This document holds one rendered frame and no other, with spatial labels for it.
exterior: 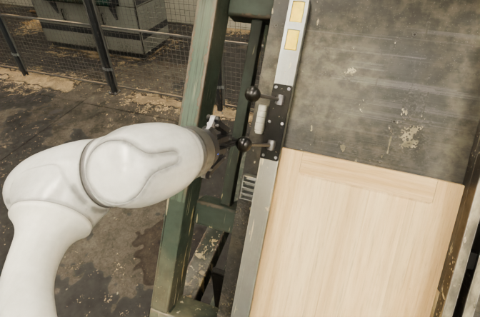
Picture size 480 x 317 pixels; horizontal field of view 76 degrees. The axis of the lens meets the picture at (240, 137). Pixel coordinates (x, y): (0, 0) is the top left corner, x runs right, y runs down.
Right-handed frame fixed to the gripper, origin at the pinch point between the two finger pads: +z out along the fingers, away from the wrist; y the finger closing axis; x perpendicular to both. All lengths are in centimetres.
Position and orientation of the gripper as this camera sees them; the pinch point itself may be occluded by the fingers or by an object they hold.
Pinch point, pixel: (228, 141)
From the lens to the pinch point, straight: 72.6
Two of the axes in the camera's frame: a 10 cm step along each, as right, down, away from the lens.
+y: -1.7, 9.8, 1.2
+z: 2.7, -0.7, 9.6
